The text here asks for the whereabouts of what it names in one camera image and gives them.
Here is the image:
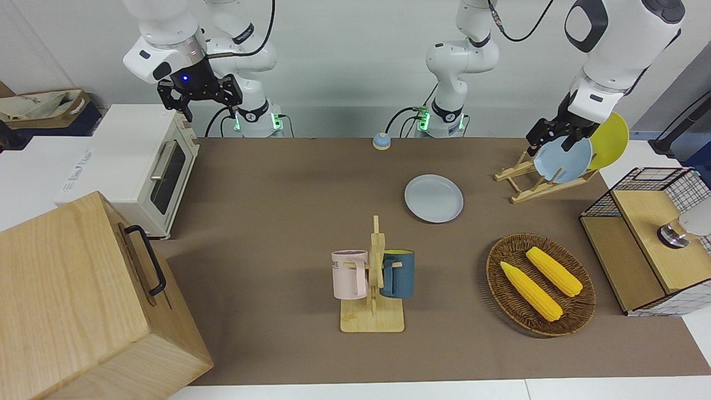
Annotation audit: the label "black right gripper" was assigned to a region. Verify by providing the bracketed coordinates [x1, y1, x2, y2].
[157, 57, 244, 123]

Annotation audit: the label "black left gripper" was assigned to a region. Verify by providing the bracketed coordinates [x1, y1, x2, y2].
[526, 92, 585, 158]

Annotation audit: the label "gray round plate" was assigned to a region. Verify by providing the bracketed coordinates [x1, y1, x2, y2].
[404, 174, 464, 224]

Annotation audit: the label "light blue plate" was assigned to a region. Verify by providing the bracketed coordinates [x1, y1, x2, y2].
[533, 135, 593, 184]

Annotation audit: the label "wooden plate rack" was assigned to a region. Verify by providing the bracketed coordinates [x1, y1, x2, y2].
[494, 150, 600, 204]

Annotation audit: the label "yellow plate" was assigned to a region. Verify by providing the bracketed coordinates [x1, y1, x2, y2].
[586, 112, 630, 171]

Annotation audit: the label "white toaster oven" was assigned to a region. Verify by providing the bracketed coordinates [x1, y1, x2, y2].
[54, 104, 200, 240]

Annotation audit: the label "yellow corn cob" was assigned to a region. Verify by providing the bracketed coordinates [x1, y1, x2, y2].
[525, 247, 584, 298]
[500, 261, 564, 322]

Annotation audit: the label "black floor stand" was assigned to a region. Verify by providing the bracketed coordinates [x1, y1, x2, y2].
[648, 91, 711, 157]

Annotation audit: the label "round wicker basket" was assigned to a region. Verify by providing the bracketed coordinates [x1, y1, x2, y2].
[486, 233, 597, 337]

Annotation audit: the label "white silver-tipped device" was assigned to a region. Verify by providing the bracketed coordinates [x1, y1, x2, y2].
[657, 204, 711, 249]

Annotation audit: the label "cardboard box with bag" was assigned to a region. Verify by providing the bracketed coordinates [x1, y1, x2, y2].
[0, 88, 93, 132]

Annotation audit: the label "dark teal mug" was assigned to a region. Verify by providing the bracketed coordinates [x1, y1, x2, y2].
[380, 249, 415, 299]

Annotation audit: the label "pink mug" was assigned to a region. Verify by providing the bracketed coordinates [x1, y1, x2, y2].
[331, 249, 369, 301]

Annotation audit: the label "wooden drawer cabinet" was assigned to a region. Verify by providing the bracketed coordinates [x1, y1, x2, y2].
[0, 191, 214, 400]

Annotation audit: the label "wooden mug rack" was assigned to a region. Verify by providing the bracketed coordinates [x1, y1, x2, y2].
[339, 215, 405, 334]

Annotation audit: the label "black right base cable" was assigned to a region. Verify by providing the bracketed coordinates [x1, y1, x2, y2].
[204, 104, 239, 138]

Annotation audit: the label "black base cable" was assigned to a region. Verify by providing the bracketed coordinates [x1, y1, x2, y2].
[204, 104, 239, 138]
[385, 83, 439, 138]

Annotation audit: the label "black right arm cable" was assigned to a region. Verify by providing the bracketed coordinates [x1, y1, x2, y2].
[207, 0, 277, 59]

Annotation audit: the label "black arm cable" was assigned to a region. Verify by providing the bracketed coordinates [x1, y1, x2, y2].
[488, 0, 556, 43]
[207, 0, 277, 59]

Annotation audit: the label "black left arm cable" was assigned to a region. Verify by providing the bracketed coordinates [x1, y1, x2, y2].
[488, 0, 556, 43]

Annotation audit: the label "wire and wood shelf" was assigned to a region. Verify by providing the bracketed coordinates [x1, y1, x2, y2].
[579, 167, 711, 317]

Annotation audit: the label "black left base cable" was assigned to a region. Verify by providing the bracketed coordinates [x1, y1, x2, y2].
[385, 83, 439, 138]

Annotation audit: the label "black cabinet handle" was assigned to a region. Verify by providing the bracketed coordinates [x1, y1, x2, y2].
[124, 224, 167, 297]

